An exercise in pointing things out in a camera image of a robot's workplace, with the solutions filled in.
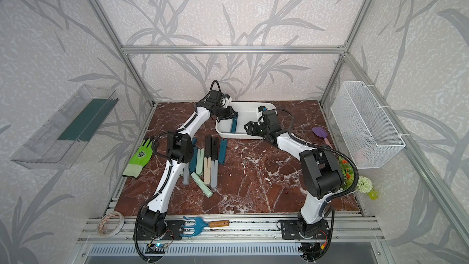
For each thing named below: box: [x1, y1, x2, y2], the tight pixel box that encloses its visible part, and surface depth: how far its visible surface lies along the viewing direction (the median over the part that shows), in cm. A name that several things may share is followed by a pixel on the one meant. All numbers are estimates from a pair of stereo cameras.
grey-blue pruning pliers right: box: [210, 159, 219, 189], surface depth 89 cm
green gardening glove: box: [122, 138, 154, 178], surface depth 96 cm
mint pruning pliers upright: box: [195, 147, 205, 176], surface depth 93 cm
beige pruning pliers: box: [203, 157, 211, 186], surface depth 90 cm
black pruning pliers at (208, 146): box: [204, 134, 212, 159], surface depth 101 cm
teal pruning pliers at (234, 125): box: [229, 117, 238, 134], surface depth 107 cm
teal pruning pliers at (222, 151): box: [218, 138, 228, 165], surface depth 98 cm
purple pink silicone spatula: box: [311, 126, 333, 150], surface depth 107 cm
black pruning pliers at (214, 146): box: [210, 134, 219, 161], surface depth 99 cm
